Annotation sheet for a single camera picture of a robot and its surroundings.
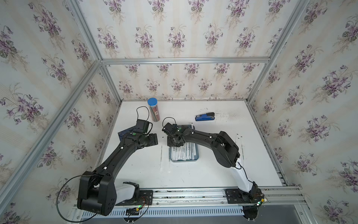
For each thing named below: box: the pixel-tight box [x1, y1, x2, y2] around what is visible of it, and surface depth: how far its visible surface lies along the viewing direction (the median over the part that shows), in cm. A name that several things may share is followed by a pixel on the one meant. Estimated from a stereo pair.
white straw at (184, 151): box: [183, 142, 187, 161], surface depth 91 cm
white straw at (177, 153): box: [175, 146, 180, 161], surface depth 90 cm
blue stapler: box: [194, 112, 215, 121], surface depth 108 cm
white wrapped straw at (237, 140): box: [235, 133, 241, 150], surface depth 98 cm
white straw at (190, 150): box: [188, 142, 192, 161], surface depth 92 cm
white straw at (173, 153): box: [171, 146, 177, 161], surface depth 90 cm
